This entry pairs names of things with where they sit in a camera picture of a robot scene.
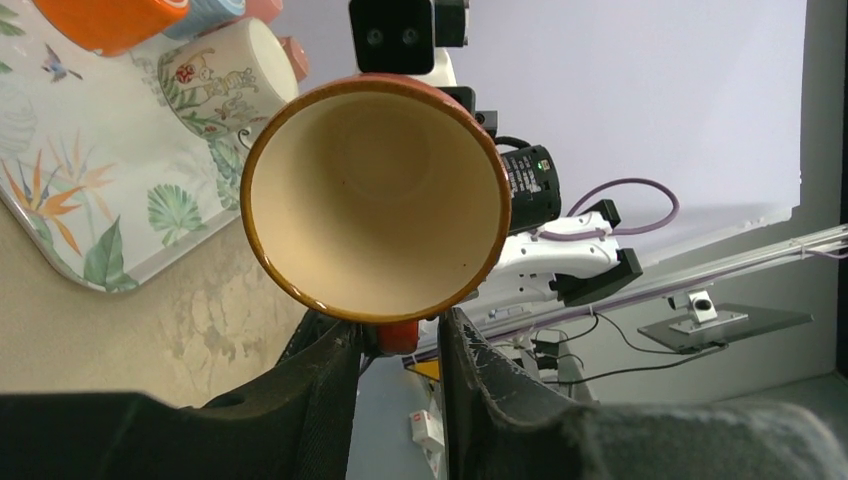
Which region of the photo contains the pink mug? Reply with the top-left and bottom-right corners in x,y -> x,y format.
278,36 -> 310,82
244,0 -> 284,25

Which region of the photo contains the dark orange terracotta mug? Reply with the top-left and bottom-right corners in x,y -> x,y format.
241,74 -> 512,355

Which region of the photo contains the leaf-patterned serving tray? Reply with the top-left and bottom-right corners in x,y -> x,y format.
1,1 -> 246,293

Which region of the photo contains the bright orange mug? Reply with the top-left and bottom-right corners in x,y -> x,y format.
33,0 -> 191,57

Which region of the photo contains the light blue mug back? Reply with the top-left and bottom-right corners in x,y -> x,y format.
163,0 -> 246,40

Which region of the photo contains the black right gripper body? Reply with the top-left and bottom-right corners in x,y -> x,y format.
423,48 -> 499,140

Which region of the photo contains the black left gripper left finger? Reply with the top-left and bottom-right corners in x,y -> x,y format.
1,315 -> 363,479

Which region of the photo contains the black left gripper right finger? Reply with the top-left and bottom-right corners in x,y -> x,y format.
438,308 -> 847,479

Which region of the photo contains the pink mug back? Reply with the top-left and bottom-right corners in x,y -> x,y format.
244,0 -> 284,25

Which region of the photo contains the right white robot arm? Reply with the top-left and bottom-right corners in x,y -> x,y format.
459,200 -> 643,322

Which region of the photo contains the external camera on plate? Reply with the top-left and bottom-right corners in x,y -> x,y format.
638,289 -> 813,354

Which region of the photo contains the cream illustrated mug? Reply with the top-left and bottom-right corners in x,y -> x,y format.
157,18 -> 299,140

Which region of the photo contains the pink mug front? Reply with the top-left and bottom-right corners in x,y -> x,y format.
278,36 -> 310,82

